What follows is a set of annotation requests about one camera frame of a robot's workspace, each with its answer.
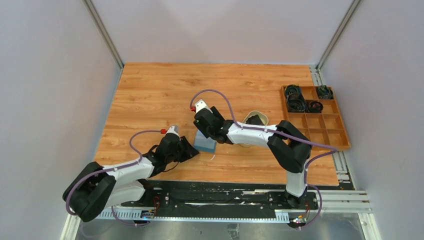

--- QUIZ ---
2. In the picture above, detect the green black cable coil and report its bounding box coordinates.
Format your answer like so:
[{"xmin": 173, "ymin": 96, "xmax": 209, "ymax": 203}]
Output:
[{"xmin": 315, "ymin": 85, "xmax": 334, "ymax": 100}]

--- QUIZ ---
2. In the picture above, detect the beige oval tray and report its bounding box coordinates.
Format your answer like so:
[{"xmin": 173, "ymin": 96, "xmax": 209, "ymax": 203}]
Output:
[{"xmin": 238, "ymin": 110, "xmax": 269, "ymax": 148}]

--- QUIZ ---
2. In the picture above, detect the large black cable coil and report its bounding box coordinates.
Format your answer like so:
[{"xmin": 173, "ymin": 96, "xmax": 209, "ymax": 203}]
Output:
[{"xmin": 286, "ymin": 93, "xmax": 308, "ymax": 114}]

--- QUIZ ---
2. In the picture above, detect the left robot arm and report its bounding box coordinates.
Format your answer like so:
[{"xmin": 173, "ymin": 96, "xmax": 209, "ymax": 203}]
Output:
[{"xmin": 62, "ymin": 129, "xmax": 200, "ymax": 223}]

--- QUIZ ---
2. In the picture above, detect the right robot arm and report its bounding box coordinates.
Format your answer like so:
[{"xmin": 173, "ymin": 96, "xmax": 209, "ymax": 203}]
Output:
[{"xmin": 191, "ymin": 106, "xmax": 312, "ymax": 209}]

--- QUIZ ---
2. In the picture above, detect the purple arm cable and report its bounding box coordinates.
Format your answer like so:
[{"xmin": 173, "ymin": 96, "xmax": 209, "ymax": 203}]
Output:
[
  {"xmin": 189, "ymin": 89, "xmax": 338, "ymax": 229},
  {"xmin": 64, "ymin": 128, "xmax": 167, "ymax": 228}
]

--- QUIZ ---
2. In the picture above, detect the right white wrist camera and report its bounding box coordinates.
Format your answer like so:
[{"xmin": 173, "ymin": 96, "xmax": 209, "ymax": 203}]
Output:
[{"xmin": 193, "ymin": 99, "xmax": 210, "ymax": 114}]

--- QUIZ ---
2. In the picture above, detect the blue card holder wallet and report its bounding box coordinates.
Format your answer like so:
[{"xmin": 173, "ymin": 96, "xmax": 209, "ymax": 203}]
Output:
[{"xmin": 193, "ymin": 130, "xmax": 217, "ymax": 153}]

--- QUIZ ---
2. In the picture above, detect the aluminium frame rail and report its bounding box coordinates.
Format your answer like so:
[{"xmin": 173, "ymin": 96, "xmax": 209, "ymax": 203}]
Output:
[{"xmin": 61, "ymin": 180, "xmax": 382, "ymax": 240}]

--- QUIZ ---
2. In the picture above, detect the small black cable coil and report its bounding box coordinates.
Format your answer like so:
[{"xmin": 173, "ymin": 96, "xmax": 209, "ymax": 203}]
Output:
[{"xmin": 306, "ymin": 100, "xmax": 324, "ymax": 114}]

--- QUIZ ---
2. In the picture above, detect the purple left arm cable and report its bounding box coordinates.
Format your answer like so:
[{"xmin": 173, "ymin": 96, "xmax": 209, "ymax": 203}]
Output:
[{"xmin": 64, "ymin": 128, "xmax": 167, "ymax": 228}]

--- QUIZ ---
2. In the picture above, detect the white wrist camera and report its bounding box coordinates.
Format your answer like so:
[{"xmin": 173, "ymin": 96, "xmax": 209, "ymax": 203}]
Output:
[
  {"xmin": 166, "ymin": 124, "xmax": 180, "ymax": 137},
  {"xmin": 193, "ymin": 99, "xmax": 210, "ymax": 114}
]

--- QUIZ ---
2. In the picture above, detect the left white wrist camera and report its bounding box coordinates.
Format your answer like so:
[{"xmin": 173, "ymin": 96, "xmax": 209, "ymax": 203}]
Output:
[{"xmin": 166, "ymin": 124, "xmax": 180, "ymax": 137}]

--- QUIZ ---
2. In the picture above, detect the wooden compartment organizer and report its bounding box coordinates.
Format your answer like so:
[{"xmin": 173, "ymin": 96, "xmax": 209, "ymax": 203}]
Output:
[{"xmin": 280, "ymin": 84, "xmax": 351, "ymax": 151}]

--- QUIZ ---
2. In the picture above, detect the black card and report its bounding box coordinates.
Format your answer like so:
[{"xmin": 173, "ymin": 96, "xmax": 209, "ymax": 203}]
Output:
[{"xmin": 245, "ymin": 114, "xmax": 265, "ymax": 126}]

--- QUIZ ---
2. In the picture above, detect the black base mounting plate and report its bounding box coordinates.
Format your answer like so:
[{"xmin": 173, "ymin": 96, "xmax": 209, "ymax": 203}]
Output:
[{"xmin": 122, "ymin": 180, "xmax": 319, "ymax": 219}]

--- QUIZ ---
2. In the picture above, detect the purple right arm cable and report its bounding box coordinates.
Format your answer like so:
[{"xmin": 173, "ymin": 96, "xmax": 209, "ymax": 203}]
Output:
[{"xmin": 189, "ymin": 89, "xmax": 338, "ymax": 229}]

